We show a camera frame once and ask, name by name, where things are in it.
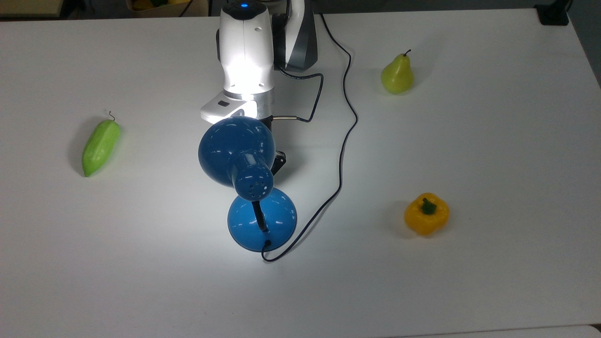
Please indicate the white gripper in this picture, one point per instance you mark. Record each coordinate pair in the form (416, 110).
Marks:
(225, 107)

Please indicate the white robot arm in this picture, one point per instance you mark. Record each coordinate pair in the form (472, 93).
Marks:
(246, 47)

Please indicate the blue desk lamp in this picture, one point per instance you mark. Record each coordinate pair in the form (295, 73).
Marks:
(235, 145)

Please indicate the yellow-green pear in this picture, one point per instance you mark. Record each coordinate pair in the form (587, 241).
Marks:
(396, 77)

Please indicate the yellow bell pepper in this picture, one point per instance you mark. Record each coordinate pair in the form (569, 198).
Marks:
(426, 218)

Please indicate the green cucumber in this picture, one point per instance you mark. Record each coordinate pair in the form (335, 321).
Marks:
(99, 148)

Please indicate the wooden board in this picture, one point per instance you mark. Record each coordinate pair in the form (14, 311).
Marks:
(28, 7)

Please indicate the black corner camera mount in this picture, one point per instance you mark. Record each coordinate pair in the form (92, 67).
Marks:
(554, 11)

